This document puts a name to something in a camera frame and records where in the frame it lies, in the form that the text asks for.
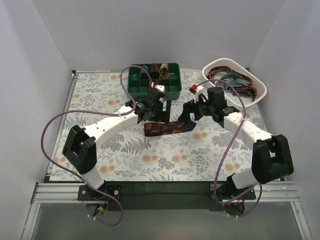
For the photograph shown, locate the black tie orange flowers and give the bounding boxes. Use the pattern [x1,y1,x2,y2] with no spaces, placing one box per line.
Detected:
[143,121,197,137]

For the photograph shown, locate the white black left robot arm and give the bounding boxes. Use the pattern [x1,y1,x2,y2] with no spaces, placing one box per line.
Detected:
[62,85,171,200]

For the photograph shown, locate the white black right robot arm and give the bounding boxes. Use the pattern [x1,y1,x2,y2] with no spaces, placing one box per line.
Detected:
[178,84,294,199]

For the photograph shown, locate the tangled ties in basket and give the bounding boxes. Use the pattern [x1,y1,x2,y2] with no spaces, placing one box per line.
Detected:
[206,66,258,101]

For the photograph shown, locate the green compartment organizer tray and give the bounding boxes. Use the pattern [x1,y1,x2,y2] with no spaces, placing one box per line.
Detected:
[127,62,182,100]

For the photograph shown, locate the floral patterned table mat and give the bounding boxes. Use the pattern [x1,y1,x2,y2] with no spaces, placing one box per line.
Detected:
[50,72,252,181]

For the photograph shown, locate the dark red rolled tie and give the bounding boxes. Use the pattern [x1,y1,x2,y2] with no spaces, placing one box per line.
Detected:
[149,63,160,80]

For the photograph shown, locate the white perforated plastic basket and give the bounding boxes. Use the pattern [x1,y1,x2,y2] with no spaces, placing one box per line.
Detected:
[202,58,267,108]

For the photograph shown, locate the navy patterned rolled tie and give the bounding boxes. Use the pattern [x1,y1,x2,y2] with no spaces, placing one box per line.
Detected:
[140,65,149,80]

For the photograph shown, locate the gold patterned rolled tie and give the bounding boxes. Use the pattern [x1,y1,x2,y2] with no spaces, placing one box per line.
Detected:
[159,62,170,79]

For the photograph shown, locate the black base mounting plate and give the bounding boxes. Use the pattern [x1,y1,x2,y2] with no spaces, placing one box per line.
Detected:
[77,181,245,211]

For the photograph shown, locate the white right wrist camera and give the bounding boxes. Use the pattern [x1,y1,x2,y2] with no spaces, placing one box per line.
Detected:
[189,84,206,103]

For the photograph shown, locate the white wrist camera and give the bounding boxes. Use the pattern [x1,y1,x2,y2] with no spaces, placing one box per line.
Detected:
[149,82,166,93]
[189,84,206,103]

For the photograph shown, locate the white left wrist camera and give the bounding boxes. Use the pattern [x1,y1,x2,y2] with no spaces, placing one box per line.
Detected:
[149,82,166,93]

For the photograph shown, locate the aluminium front frame rail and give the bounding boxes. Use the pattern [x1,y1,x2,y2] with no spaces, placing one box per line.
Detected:
[22,181,312,240]

